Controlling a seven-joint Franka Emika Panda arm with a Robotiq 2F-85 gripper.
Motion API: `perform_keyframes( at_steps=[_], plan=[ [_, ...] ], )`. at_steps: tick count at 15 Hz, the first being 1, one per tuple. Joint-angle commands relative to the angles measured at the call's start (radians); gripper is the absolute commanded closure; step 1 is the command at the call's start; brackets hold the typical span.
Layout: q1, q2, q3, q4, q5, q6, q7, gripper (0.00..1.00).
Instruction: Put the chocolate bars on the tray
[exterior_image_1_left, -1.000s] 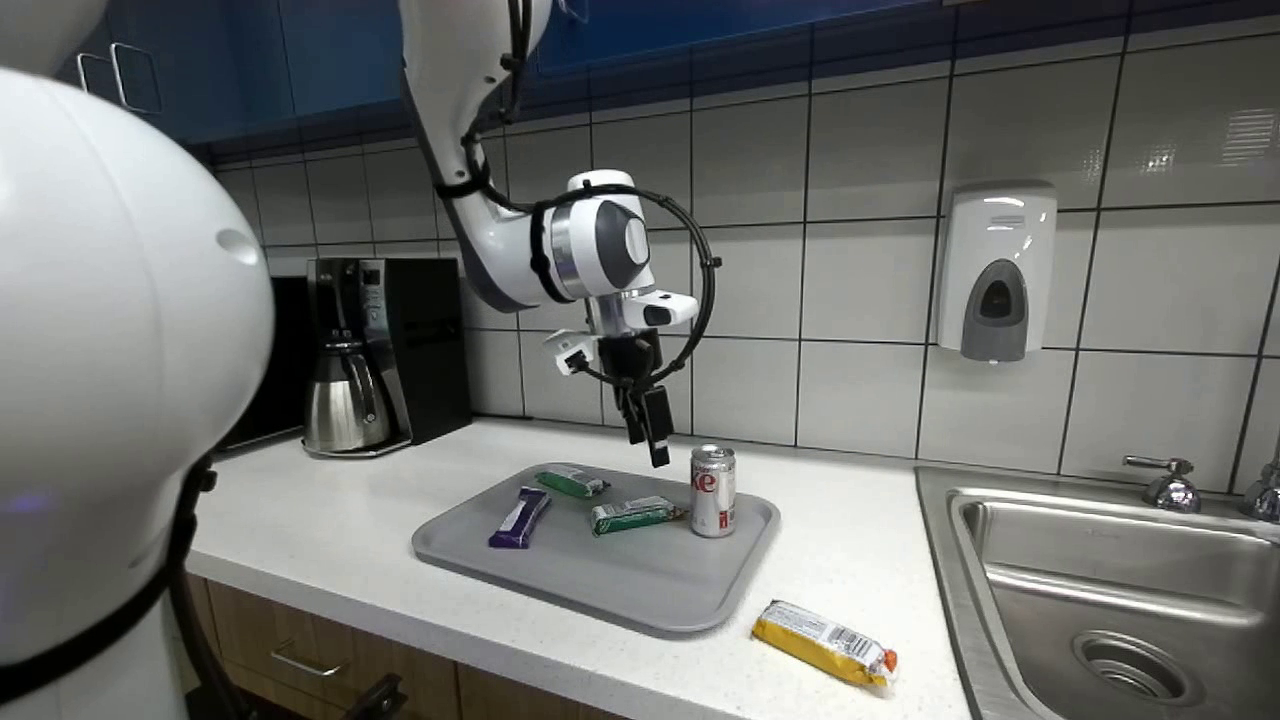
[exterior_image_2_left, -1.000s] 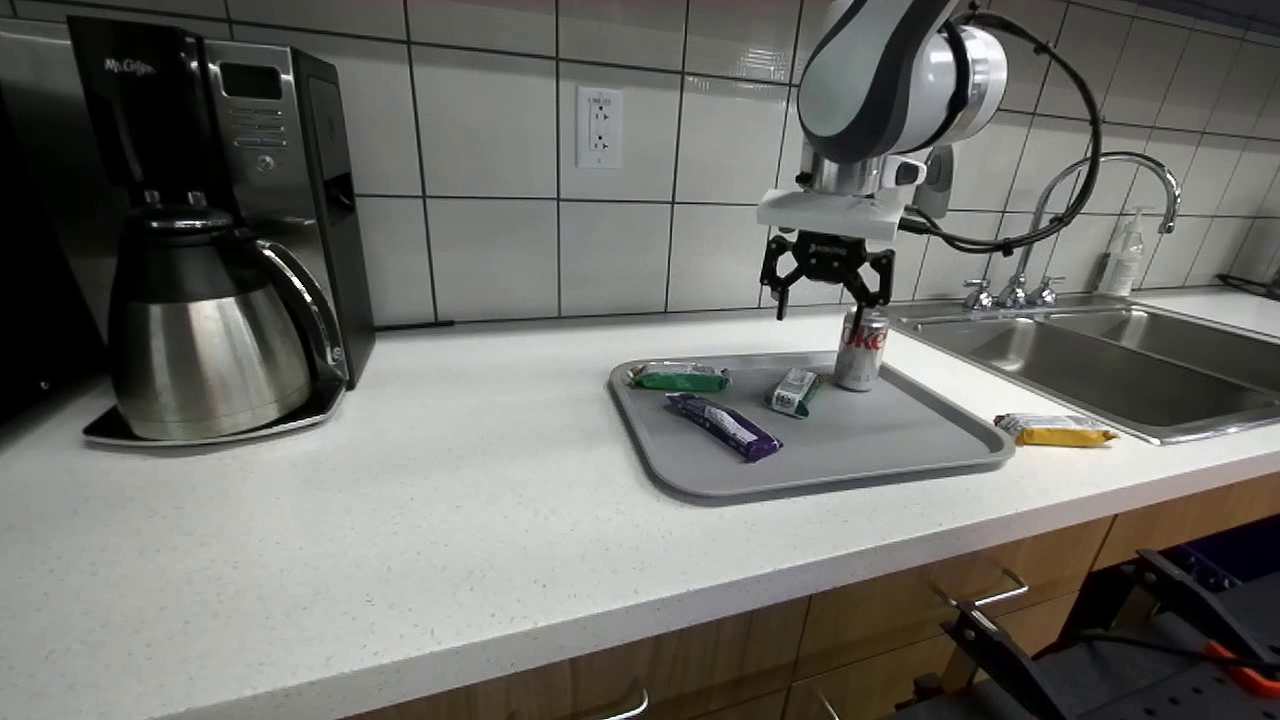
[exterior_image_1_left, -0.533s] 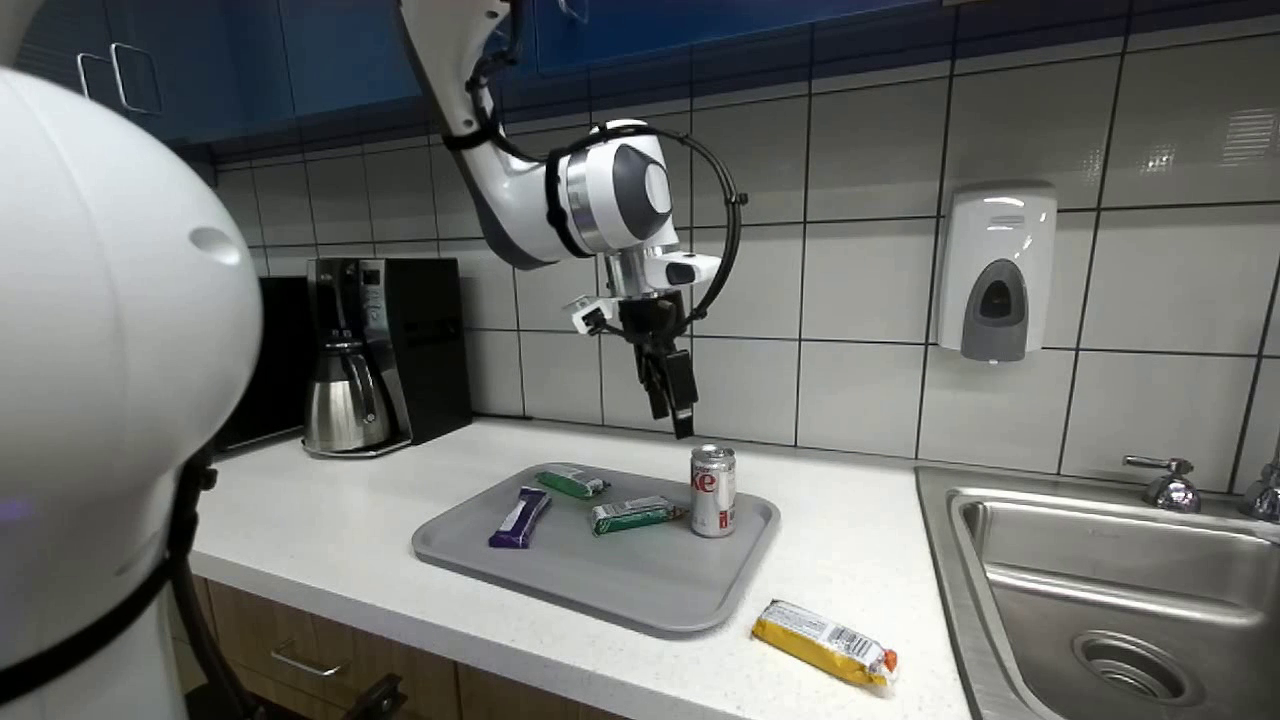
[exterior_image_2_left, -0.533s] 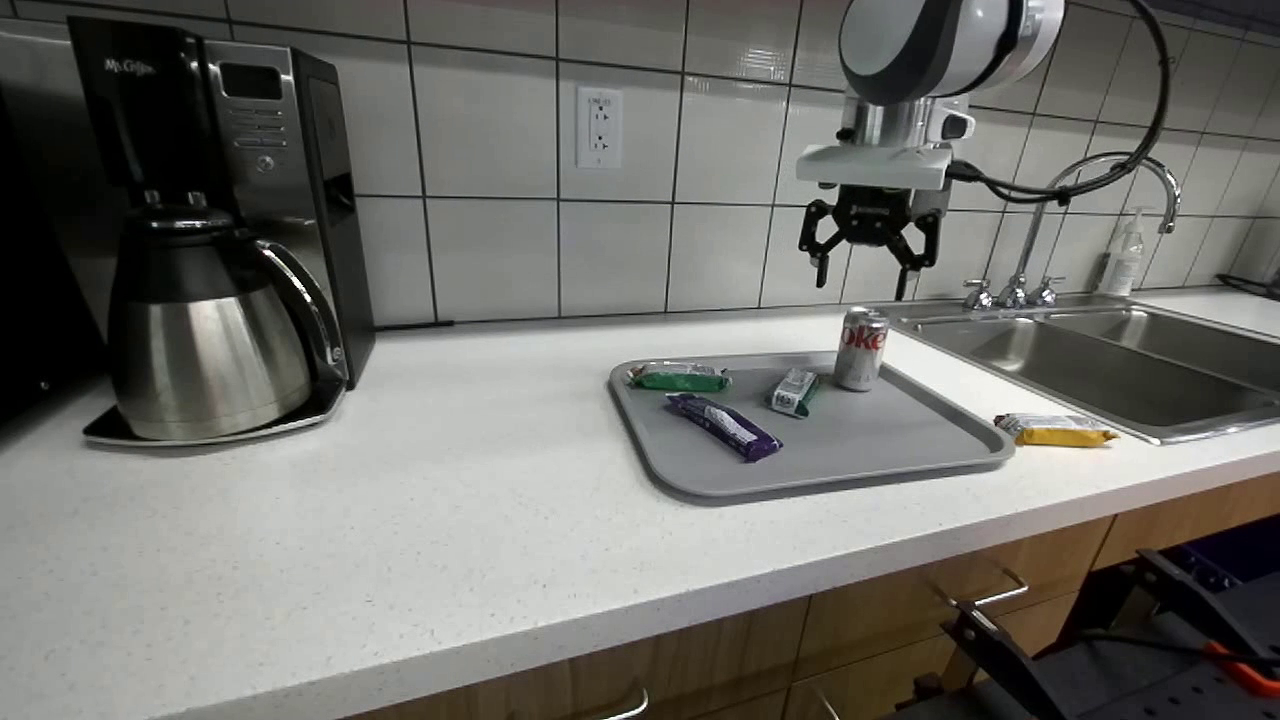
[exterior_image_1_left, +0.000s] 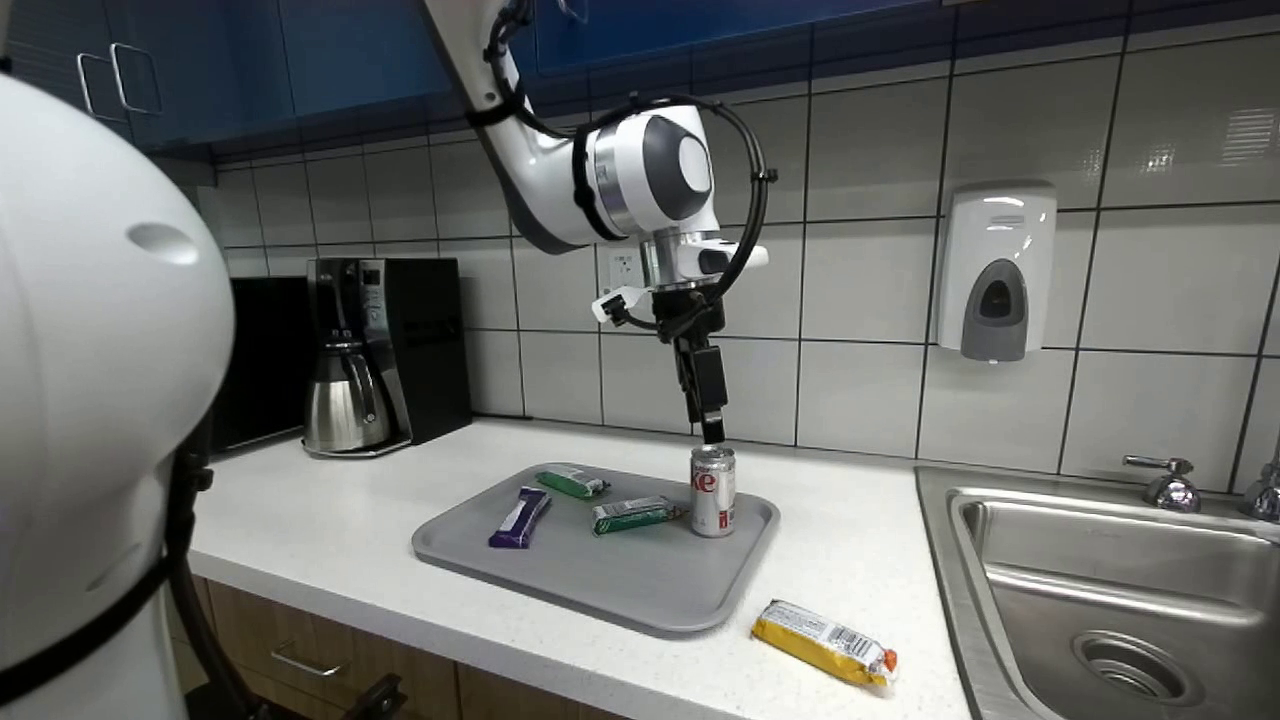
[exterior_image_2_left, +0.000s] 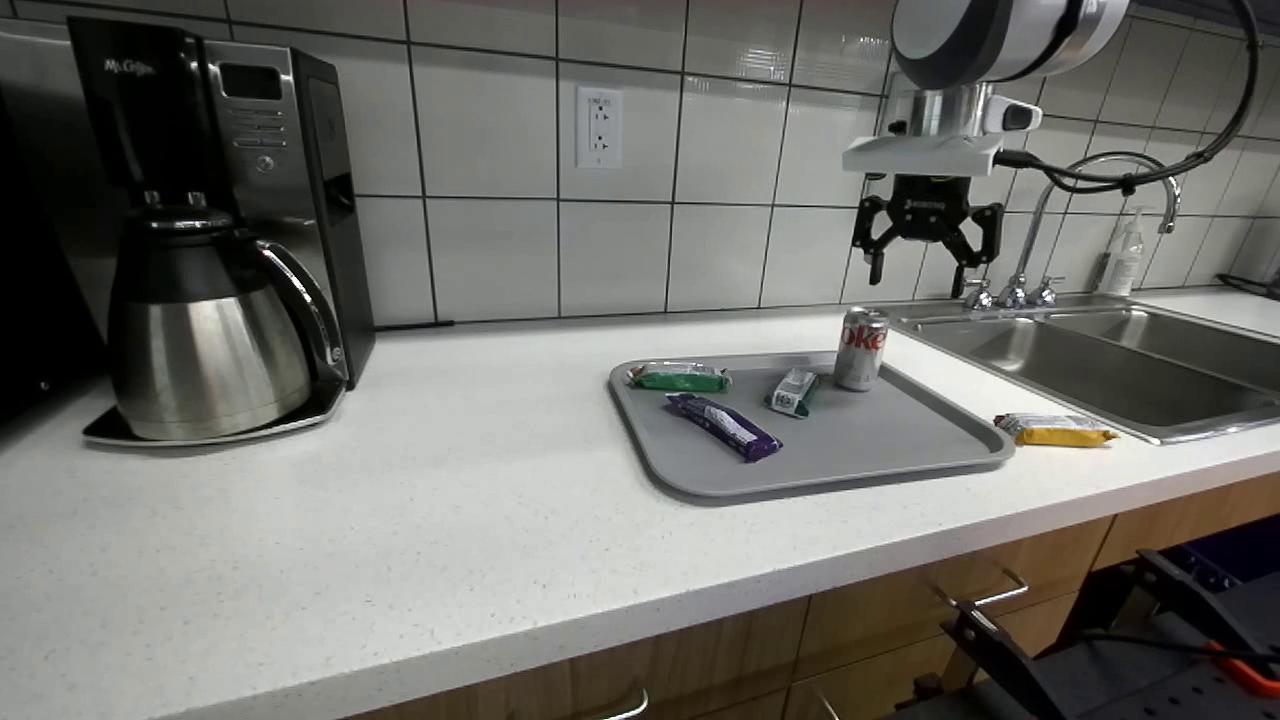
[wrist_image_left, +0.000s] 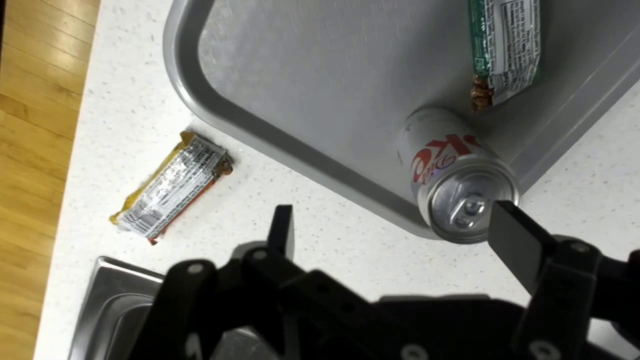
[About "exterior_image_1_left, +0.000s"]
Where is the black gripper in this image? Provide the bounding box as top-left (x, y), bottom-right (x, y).
top-left (647, 286), bottom-right (732, 447)

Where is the purple chocolate bar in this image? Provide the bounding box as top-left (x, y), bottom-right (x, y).
top-left (483, 483), bottom-right (557, 556)

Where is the yellow chocolate bar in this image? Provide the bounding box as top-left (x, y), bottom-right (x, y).
top-left (745, 596), bottom-right (903, 698)

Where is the grey plastic tray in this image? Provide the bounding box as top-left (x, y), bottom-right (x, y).
top-left (408, 458), bottom-right (783, 643)

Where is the red and white soda can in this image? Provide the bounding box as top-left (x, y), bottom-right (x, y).
top-left (683, 439), bottom-right (740, 542)

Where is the black coffee maker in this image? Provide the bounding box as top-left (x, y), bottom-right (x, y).
top-left (313, 256), bottom-right (482, 450)

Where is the steel coffee carafe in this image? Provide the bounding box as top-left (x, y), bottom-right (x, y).
top-left (302, 334), bottom-right (404, 458)

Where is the blue upper cabinet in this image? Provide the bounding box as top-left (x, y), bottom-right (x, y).
top-left (0, 0), bottom-right (1280, 173)

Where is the black tripod piece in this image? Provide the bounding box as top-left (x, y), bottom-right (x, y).
top-left (343, 669), bottom-right (412, 720)

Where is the black microwave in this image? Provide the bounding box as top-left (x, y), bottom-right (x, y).
top-left (206, 273), bottom-right (324, 456)

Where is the stainless steel sink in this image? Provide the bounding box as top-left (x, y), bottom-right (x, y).
top-left (914, 462), bottom-right (1280, 720)

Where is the chrome faucet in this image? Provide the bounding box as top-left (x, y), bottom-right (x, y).
top-left (1122, 434), bottom-right (1280, 523)

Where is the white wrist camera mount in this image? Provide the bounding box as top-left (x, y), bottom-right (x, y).
top-left (588, 238), bottom-right (771, 330)

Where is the white wall soap dispenser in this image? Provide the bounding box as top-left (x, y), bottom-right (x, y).
top-left (931, 184), bottom-right (1062, 362)

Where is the metal drawer handle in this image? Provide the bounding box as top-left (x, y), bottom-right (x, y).
top-left (270, 646), bottom-right (343, 685)

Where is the thick black base hose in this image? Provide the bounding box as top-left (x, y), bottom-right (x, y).
top-left (166, 443), bottom-right (259, 720)

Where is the metal cabinet handle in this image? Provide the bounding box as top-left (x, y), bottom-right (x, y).
top-left (104, 36), bottom-right (153, 117)
top-left (67, 47), bottom-right (104, 120)

